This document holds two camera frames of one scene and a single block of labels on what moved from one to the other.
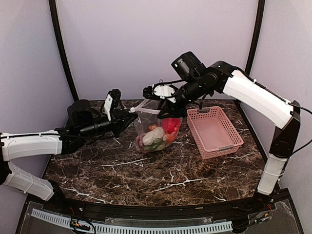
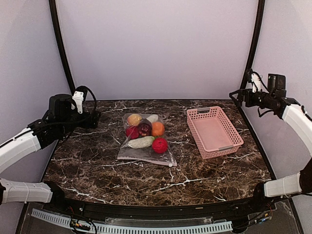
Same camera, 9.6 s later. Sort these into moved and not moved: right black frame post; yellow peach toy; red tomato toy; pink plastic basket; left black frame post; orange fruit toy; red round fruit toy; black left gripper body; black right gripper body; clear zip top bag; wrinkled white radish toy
Moved: wrinkled white radish toy; orange fruit toy; yellow peach toy; black right gripper body; black left gripper body; red tomato toy; clear zip top bag; red round fruit toy
Not moved: left black frame post; pink plastic basket; right black frame post
